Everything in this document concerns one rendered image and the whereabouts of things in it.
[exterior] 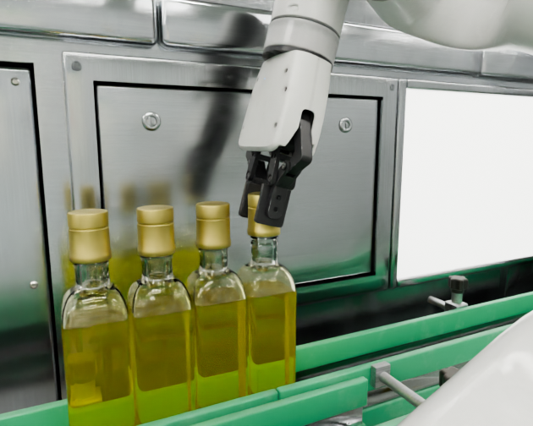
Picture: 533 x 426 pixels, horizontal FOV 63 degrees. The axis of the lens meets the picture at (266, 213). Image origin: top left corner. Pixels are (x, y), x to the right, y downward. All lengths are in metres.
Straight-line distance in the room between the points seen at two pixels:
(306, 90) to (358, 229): 0.32
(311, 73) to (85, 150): 0.27
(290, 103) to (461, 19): 0.19
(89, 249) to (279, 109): 0.21
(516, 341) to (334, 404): 0.35
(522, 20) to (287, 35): 0.20
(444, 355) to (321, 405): 0.20
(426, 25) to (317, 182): 0.26
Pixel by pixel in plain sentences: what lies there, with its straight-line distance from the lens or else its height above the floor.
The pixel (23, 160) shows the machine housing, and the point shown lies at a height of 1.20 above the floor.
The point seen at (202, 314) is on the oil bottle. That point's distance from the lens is 0.43.
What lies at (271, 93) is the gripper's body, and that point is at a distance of 0.44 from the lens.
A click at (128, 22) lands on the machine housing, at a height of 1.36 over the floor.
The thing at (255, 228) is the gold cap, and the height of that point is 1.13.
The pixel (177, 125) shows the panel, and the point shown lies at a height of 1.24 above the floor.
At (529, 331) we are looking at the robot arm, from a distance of 0.18.
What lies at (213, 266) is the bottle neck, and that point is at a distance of 0.44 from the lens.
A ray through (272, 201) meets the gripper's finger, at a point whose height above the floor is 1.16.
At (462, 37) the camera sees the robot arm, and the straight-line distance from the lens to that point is 0.48.
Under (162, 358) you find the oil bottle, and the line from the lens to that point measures 0.44.
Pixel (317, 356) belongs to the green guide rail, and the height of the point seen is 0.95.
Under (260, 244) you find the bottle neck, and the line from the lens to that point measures 0.45.
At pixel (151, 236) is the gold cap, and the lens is 0.41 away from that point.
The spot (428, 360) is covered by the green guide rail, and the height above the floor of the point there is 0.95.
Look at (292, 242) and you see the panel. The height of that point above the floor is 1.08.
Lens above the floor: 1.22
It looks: 9 degrees down
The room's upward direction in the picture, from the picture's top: straight up
